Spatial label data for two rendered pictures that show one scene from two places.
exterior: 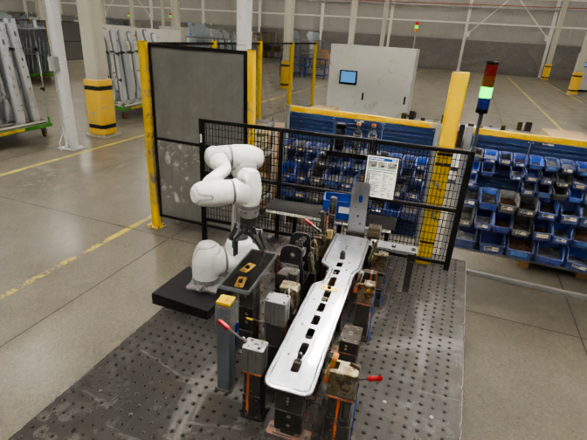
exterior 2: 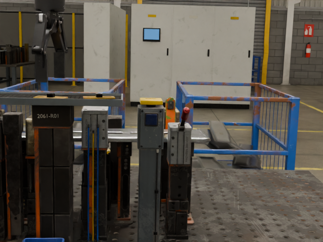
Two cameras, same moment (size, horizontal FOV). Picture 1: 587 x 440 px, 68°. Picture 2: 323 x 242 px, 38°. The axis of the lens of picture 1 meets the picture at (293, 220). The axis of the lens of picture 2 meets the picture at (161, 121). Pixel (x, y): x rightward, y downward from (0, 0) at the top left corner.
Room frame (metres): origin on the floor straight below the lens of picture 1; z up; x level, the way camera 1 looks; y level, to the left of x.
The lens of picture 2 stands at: (1.87, 1.45, 1.32)
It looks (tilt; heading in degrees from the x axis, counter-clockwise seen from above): 10 degrees down; 250
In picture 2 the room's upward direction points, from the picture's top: 2 degrees clockwise
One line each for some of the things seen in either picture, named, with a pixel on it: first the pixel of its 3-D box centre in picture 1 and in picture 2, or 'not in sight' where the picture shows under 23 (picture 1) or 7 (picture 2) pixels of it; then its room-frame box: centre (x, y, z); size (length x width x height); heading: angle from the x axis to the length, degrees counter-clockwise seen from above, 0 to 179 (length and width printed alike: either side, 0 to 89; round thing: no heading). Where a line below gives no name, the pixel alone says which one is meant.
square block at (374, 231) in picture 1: (371, 250); not in sight; (2.53, -0.52, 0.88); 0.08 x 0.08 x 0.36; 74
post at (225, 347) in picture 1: (225, 346); (149, 184); (1.47, 0.25, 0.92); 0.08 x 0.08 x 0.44; 74
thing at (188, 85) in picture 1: (199, 149); not in sight; (4.34, 1.01, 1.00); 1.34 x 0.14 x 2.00; 70
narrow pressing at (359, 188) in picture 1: (358, 207); not in sight; (2.55, -0.41, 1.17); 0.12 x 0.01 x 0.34; 74
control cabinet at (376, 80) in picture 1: (369, 88); not in sight; (8.85, -1.34, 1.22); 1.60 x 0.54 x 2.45; 70
